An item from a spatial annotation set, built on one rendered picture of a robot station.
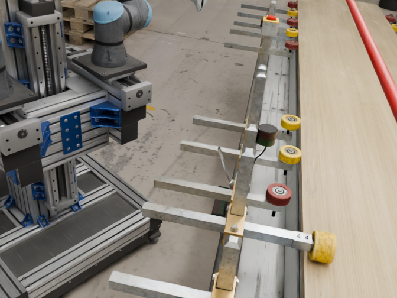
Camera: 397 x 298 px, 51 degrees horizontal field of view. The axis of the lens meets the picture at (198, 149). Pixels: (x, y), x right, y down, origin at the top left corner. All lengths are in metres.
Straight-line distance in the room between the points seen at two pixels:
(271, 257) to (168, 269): 0.84
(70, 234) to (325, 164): 1.26
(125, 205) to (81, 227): 0.27
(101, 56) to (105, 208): 0.87
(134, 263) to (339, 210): 1.25
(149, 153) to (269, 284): 1.79
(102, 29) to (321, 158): 0.97
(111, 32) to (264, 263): 1.04
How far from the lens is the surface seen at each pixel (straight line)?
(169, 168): 2.91
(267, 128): 1.30
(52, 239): 2.16
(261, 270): 1.51
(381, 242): 1.34
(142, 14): 1.83
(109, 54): 1.75
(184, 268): 2.28
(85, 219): 2.24
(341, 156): 1.65
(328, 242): 1.16
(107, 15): 1.71
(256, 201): 1.40
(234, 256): 0.91
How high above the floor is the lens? 1.74
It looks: 34 degrees down
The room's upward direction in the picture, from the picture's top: 6 degrees clockwise
